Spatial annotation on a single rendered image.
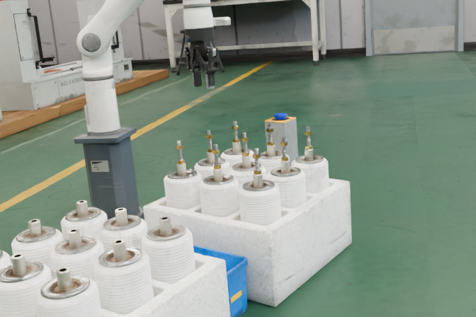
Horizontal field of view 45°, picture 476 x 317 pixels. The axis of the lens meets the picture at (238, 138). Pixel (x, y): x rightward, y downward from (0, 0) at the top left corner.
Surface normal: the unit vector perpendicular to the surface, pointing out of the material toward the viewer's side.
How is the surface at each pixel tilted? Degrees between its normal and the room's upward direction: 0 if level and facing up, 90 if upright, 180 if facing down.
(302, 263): 90
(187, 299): 90
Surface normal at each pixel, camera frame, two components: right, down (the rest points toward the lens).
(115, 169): 0.46, 0.14
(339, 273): -0.07, -0.97
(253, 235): -0.59, 0.23
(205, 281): 0.82, 0.07
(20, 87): -0.26, 0.24
